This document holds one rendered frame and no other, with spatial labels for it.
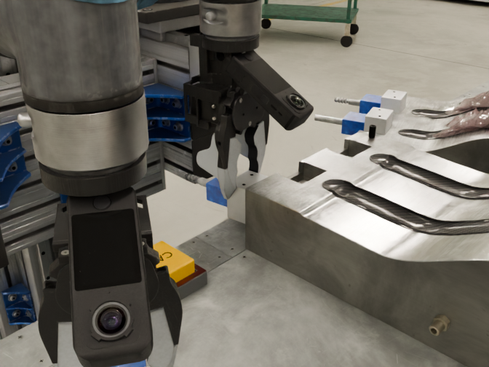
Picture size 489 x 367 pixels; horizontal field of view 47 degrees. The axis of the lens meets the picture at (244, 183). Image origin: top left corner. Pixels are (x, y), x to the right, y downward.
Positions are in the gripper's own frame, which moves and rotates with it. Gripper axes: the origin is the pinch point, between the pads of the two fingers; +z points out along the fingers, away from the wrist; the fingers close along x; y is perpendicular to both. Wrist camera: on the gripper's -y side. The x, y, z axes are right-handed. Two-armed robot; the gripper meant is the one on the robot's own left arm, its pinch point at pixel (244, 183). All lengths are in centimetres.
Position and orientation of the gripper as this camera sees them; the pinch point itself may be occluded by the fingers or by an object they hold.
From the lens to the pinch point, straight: 78.1
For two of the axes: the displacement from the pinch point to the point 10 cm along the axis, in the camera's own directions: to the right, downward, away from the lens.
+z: 0.0, 8.8, 4.7
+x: -5.8, 3.8, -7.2
